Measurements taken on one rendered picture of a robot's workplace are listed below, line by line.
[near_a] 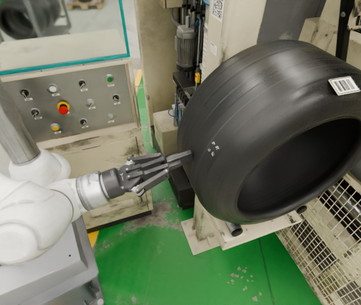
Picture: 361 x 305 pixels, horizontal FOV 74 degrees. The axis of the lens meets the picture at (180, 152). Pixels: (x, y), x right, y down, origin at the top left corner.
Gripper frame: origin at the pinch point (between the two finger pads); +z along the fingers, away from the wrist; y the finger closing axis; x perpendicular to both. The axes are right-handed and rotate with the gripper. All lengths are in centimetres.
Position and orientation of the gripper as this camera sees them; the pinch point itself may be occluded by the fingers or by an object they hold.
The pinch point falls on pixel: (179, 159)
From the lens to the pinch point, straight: 64.6
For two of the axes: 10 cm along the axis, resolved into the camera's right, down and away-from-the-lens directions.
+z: 9.3, -3.3, 1.3
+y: -3.3, -6.7, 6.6
